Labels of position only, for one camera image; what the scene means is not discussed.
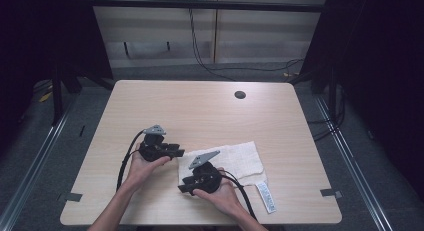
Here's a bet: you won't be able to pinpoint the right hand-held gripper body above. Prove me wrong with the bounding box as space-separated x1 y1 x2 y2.
185 149 224 194

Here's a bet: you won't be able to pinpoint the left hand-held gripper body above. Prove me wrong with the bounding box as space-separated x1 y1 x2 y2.
137 124 175 163

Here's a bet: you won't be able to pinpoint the cream muslin cloth with label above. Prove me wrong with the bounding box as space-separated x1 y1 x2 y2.
177 140 278 215

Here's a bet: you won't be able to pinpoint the person's left hand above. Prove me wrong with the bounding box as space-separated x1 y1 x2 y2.
127 142 172 193

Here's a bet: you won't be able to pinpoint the person's right hand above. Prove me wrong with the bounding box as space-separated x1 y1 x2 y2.
192 167 247 219

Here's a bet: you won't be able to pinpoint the grey tape strip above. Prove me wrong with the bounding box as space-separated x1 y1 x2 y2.
319 187 344 199
64 192 84 203

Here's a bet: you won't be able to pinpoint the black metal stand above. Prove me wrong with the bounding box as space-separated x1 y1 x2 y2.
50 62 83 127
311 65 338 122

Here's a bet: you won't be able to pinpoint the black horizontal bar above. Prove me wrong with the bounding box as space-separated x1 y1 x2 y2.
89 0 327 14

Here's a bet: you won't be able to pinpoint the black curtain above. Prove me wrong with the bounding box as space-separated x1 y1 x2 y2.
299 0 424 200
0 0 115 152

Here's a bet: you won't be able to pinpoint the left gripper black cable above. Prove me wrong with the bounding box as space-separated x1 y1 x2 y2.
115 129 147 192

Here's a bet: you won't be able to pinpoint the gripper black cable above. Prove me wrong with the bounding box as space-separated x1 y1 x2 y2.
218 169 259 222
115 129 147 192

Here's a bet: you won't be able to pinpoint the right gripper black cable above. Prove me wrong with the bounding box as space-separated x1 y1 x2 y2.
218 169 259 222

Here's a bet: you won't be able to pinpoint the black wall cable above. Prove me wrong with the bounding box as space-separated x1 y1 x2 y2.
187 6 305 83

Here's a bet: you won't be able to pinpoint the metal floor rail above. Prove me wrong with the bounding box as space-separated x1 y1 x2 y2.
0 99 78 231
314 94 395 231

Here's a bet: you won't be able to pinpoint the black floor cables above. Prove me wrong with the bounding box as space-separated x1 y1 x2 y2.
306 84 347 143

